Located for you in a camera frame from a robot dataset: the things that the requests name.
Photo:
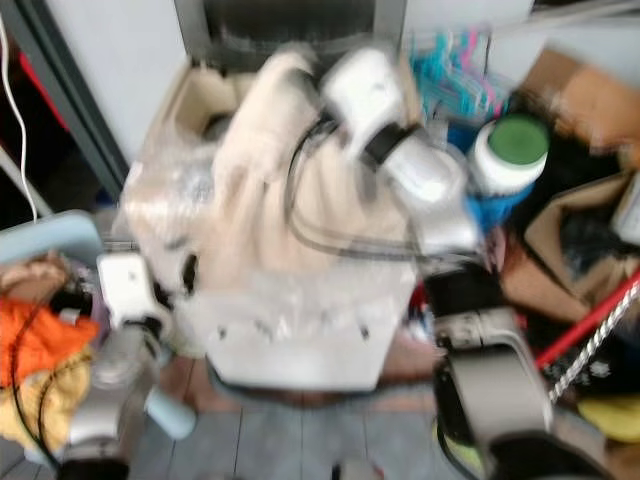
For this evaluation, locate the beige cloth garment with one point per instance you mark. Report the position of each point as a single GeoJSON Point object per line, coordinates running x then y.
{"type": "Point", "coordinates": [260, 180]}

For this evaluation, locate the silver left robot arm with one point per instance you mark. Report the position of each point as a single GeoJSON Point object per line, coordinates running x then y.
{"type": "Point", "coordinates": [105, 395]}

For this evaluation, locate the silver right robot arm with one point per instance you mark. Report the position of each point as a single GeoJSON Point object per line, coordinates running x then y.
{"type": "Point", "coordinates": [500, 395]}

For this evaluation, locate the blue and pink clothes hangers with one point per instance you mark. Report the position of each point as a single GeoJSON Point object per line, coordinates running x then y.
{"type": "Point", "coordinates": [455, 75]}

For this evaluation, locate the dark grey framed panel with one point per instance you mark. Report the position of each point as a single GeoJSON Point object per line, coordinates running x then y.
{"type": "Point", "coordinates": [290, 28]}

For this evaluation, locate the light blue plastic chair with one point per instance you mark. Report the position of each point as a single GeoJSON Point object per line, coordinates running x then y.
{"type": "Point", "coordinates": [50, 232]}

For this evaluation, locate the tan pink garment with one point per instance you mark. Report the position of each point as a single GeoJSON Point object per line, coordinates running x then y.
{"type": "Point", "coordinates": [40, 275]}

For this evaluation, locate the orange garment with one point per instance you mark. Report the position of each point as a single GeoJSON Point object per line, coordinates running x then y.
{"type": "Point", "coordinates": [40, 335]}

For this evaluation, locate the yellow garment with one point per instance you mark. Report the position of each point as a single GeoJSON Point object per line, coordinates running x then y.
{"type": "Point", "coordinates": [50, 405]}

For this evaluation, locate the white jar with green lid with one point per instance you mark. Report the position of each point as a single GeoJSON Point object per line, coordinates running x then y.
{"type": "Point", "coordinates": [512, 145]}

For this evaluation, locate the blue plastic container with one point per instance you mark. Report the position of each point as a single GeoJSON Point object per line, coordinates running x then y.
{"type": "Point", "coordinates": [495, 212]}

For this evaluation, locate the pink bowl with items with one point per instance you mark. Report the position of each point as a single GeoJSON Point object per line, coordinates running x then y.
{"type": "Point", "coordinates": [422, 310]}

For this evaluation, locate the brown cardboard box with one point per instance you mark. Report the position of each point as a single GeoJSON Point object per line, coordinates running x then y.
{"type": "Point", "coordinates": [585, 100]}

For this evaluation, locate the brown paper bag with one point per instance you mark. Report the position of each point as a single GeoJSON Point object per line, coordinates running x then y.
{"type": "Point", "coordinates": [545, 225]}

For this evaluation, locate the red pole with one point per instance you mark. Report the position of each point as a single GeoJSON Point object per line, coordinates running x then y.
{"type": "Point", "coordinates": [595, 315]}

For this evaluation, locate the black white striped pole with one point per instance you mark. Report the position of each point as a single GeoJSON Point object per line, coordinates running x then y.
{"type": "Point", "coordinates": [600, 345]}

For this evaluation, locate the yellow-green plastic basin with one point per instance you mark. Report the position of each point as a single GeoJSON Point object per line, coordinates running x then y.
{"type": "Point", "coordinates": [605, 415]}

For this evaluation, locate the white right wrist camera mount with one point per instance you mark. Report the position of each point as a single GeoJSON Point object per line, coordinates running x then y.
{"type": "Point", "coordinates": [360, 95]}

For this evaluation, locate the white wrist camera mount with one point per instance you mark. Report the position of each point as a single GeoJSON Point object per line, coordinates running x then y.
{"type": "Point", "coordinates": [360, 95]}
{"type": "Point", "coordinates": [128, 288]}

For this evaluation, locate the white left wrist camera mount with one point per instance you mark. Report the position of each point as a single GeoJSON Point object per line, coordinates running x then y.
{"type": "Point", "coordinates": [128, 288]}

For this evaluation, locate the dark door frame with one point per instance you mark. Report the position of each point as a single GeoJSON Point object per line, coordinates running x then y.
{"type": "Point", "coordinates": [75, 95]}

